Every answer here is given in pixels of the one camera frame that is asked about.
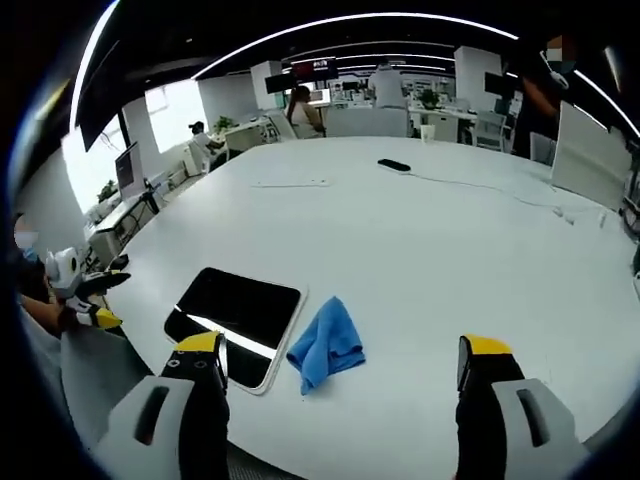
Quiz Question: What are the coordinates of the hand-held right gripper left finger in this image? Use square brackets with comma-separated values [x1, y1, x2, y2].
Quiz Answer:
[93, 330, 232, 480]

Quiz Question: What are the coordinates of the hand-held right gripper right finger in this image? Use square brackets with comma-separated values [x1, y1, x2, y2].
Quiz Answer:
[453, 334, 594, 480]

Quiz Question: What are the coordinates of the black tablet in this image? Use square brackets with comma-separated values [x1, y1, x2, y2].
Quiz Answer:
[163, 266, 309, 396]

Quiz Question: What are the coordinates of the blue cleaning cloth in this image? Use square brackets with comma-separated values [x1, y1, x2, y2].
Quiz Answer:
[286, 295, 367, 396]

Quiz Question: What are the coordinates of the white side desk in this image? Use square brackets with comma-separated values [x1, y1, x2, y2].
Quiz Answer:
[83, 192, 161, 269]

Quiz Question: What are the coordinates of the computer monitor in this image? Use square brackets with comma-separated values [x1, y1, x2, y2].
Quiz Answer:
[113, 141, 147, 199]

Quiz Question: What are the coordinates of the white flat power strip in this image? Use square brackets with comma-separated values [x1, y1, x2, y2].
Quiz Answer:
[251, 178, 331, 189]

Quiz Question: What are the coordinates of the white upright board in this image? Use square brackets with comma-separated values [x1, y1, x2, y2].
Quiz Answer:
[549, 99, 634, 211]

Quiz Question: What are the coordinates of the white cable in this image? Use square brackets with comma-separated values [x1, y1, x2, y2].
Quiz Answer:
[407, 169, 609, 229]

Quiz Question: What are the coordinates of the red wall screen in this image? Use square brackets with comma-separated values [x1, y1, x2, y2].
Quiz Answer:
[291, 58, 337, 80]

